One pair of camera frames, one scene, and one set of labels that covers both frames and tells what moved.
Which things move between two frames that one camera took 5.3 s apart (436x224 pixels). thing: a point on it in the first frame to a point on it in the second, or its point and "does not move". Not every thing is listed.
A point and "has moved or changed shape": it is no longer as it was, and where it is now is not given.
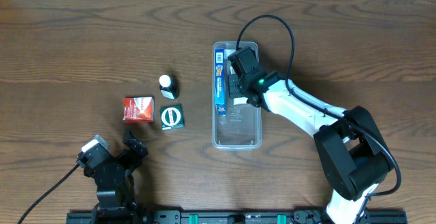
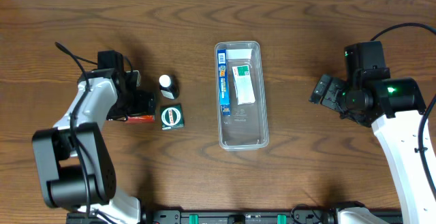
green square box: (172, 117) does not move
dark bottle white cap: (169, 86) does not move
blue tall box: (220, 82) has moved or changed shape
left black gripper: (136, 148) to (145, 107)
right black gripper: (234, 86) to (328, 94)
